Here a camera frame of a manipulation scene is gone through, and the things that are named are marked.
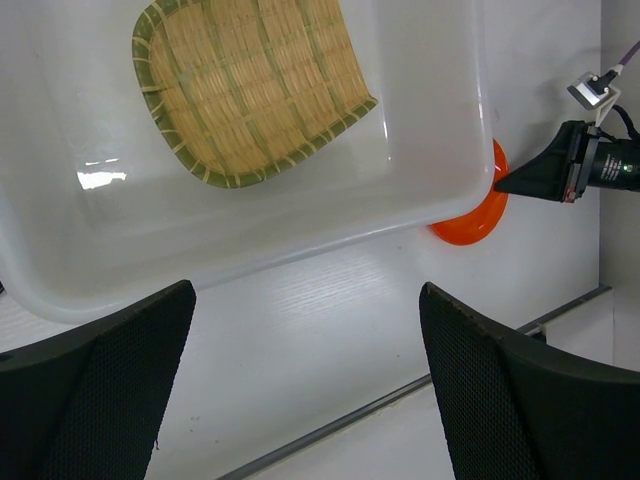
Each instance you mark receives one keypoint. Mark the orange plastic plate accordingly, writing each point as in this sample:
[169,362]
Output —
[479,223]

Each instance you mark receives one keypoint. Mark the woven bamboo tray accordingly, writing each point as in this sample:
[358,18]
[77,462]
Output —
[242,91]

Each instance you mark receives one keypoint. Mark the translucent white plastic bin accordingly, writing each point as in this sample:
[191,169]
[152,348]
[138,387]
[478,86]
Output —
[97,212]

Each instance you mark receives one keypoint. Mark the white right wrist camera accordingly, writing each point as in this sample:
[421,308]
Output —
[596,93]

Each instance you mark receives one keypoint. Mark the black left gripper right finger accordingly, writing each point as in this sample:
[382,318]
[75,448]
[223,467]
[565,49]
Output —
[513,407]

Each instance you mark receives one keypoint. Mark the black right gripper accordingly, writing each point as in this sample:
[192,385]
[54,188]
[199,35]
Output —
[580,155]

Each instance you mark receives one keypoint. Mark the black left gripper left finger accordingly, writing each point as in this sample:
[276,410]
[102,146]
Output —
[89,403]

